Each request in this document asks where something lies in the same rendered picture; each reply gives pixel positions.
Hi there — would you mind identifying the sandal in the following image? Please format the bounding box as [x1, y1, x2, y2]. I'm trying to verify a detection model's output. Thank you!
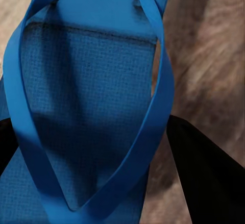
[0, 0, 175, 224]

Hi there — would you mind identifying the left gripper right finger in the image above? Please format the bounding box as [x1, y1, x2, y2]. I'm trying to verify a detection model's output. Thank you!
[166, 115, 245, 224]

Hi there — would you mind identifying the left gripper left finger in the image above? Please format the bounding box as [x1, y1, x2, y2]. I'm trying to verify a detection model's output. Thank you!
[0, 118, 19, 176]

